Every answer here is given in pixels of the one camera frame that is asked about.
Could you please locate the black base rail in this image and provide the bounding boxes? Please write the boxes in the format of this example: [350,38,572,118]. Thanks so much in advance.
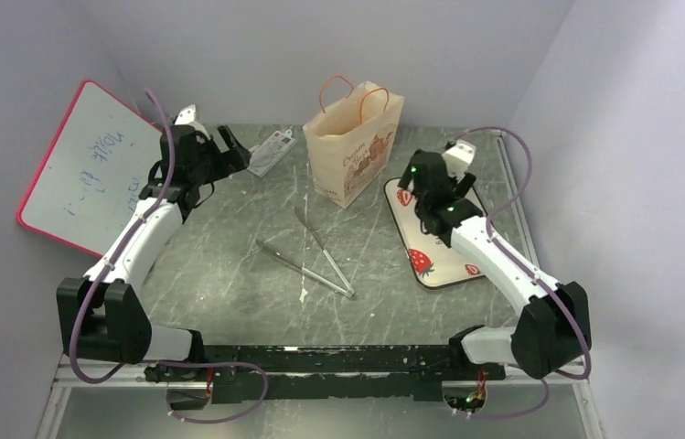
[144,345,506,404]

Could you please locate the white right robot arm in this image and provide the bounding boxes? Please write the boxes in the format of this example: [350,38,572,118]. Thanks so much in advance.
[398,145,592,380]

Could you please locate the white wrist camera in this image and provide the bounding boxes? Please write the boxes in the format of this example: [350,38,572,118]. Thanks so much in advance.
[174,104,210,139]
[442,140,476,180]

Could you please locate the pink framed whiteboard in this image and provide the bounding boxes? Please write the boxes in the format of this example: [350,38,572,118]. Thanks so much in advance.
[16,80,162,255]

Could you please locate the beige paper gift bag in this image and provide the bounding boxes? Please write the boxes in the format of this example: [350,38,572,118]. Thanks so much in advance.
[303,75,405,209]

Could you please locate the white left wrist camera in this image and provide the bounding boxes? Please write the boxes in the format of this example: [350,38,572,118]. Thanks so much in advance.
[174,104,210,139]

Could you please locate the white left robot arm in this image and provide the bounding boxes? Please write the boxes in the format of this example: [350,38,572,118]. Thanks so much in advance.
[56,124,251,380]

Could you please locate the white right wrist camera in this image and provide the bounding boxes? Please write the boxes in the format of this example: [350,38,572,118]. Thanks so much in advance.
[442,140,476,180]

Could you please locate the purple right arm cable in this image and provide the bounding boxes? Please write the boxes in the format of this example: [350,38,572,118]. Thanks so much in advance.
[451,125,593,421]

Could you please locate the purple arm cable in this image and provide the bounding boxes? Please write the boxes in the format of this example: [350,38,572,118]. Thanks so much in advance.
[68,89,269,425]
[451,125,593,421]

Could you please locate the metal food tongs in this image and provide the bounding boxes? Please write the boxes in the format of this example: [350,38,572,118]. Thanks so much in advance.
[254,206,356,299]

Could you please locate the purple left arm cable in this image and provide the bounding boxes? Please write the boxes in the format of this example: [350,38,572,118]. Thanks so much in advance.
[68,89,269,425]

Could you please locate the strawberry print white tray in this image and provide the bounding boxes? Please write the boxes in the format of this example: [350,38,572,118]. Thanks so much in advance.
[383,177,484,290]

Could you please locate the clear plastic package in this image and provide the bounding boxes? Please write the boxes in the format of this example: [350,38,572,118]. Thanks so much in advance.
[247,129,296,177]

